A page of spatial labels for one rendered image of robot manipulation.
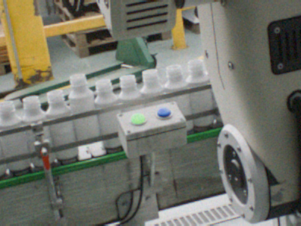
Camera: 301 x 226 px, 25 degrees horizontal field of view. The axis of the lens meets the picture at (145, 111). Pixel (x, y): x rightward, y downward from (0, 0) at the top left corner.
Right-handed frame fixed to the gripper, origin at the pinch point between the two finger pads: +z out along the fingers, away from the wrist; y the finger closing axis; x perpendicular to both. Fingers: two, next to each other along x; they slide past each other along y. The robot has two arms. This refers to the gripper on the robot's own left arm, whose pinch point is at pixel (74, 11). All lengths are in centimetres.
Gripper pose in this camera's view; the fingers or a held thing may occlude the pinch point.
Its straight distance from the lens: 145.2
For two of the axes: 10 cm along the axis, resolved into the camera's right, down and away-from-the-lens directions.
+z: 1.5, 9.3, 3.2
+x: 9.6, -2.2, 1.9
